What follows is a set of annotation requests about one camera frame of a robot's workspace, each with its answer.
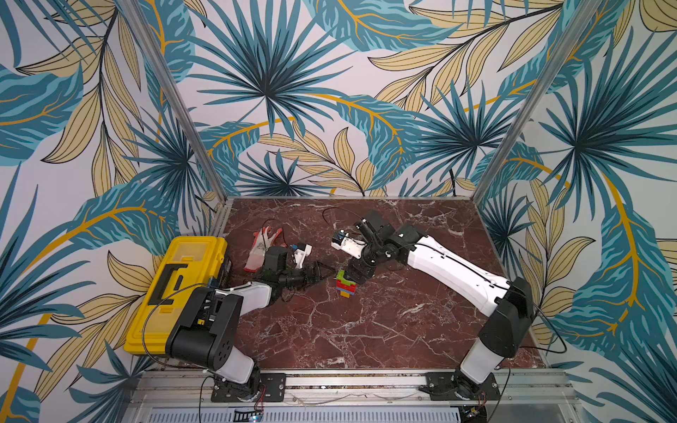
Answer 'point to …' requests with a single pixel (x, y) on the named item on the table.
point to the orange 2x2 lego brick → (345, 294)
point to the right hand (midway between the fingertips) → (353, 261)
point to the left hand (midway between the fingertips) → (329, 277)
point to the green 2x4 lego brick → (340, 276)
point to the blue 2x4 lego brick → (345, 291)
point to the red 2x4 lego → (352, 287)
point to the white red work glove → (262, 241)
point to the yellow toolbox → (187, 263)
